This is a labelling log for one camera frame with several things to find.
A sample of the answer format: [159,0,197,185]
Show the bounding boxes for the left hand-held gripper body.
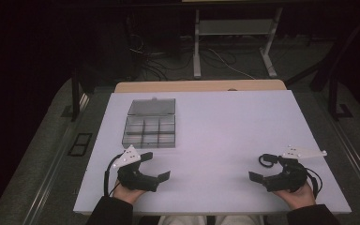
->
[112,144,160,193]

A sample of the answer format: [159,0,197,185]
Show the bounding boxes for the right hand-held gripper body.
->
[262,144,328,193]

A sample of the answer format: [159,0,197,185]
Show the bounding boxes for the person's left hand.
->
[112,179,147,206]

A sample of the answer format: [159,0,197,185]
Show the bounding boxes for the person's right hand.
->
[273,182,317,211]

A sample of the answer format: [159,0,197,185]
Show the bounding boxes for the clear plastic compartment box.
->
[121,97,177,150]

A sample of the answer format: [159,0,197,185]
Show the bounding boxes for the black metal stand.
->
[284,8,360,122]

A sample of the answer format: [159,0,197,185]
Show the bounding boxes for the wooden table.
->
[114,79,288,94]

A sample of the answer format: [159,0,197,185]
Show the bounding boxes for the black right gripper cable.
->
[305,168,323,200]

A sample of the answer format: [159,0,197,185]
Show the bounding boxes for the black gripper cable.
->
[305,168,323,200]
[103,152,125,198]

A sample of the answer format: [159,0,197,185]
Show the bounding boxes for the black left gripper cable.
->
[103,152,125,198]

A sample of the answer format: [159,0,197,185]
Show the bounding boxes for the black floor socket frame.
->
[67,132,94,158]

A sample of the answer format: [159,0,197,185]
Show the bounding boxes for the black floor cables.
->
[127,32,238,82]

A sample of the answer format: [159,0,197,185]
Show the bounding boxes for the white floor cable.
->
[207,47,257,81]

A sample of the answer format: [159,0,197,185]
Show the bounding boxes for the white metal desk frame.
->
[192,7,284,80]

